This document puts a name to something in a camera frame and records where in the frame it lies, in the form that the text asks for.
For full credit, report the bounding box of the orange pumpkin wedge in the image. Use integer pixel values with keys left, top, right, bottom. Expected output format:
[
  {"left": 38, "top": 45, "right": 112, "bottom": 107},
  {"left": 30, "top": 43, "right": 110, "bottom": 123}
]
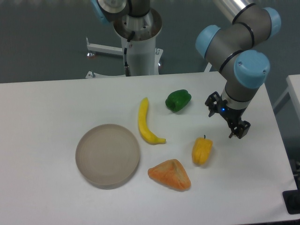
[{"left": 148, "top": 159, "right": 191, "bottom": 191}]

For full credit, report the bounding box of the beige round plate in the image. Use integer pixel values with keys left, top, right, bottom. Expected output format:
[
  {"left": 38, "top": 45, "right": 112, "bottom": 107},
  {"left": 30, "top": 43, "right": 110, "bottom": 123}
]
[{"left": 75, "top": 124, "right": 141, "bottom": 189}]

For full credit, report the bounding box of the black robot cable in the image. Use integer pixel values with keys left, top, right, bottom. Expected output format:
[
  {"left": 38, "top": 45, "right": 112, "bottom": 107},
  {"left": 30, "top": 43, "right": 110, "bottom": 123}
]
[{"left": 123, "top": 30, "right": 135, "bottom": 76}]

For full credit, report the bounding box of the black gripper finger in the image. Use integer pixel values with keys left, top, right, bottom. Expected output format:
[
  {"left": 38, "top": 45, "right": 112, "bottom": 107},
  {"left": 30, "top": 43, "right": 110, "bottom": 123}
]
[
  {"left": 205, "top": 91, "right": 220, "bottom": 117},
  {"left": 228, "top": 120, "right": 250, "bottom": 139}
]

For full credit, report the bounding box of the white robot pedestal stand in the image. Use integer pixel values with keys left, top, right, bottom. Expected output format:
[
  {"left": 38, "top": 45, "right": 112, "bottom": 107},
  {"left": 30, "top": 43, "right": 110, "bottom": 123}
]
[{"left": 86, "top": 8, "right": 163, "bottom": 76}]

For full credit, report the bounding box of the white side table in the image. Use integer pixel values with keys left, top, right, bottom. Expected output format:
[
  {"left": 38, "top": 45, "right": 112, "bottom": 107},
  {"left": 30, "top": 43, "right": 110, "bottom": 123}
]
[{"left": 272, "top": 74, "right": 300, "bottom": 118}]

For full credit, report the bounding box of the yellow bell pepper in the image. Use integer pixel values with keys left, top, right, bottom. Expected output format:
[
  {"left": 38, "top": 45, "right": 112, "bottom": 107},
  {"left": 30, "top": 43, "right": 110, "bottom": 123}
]
[{"left": 192, "top": 135, "right": 213, "bottom": 165}]

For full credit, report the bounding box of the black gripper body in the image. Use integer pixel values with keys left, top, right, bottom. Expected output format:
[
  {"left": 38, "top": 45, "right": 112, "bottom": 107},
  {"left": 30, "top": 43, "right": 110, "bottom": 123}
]
[{"left": 217, "top": 99, "right": 246, "bottom": 127}]

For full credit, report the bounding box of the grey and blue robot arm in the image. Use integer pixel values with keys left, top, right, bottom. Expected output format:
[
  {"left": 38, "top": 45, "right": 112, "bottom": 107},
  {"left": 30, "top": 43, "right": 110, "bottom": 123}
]
[{"left": 91, "top": 0, "right": 281, "bottom": 138}]

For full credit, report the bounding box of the black clamp at table edge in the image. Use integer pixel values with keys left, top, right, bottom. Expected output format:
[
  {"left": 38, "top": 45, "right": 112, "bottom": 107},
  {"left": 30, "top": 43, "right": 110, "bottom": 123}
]
[{"left": 282, "top": 190, "right": 300, "bottom": 215}]

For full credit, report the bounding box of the yellow banana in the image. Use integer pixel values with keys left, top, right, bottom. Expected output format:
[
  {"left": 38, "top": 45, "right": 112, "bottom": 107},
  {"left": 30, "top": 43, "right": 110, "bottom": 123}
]
[{"left": 138, "top": 97, "right": 166, "bottom": 145}]

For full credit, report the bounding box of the green bell pepper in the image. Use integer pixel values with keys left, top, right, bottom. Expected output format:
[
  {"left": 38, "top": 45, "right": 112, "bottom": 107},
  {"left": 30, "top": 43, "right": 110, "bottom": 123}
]
[{"left": 165, "top": 90, "right": 192, "bottom": 113}]

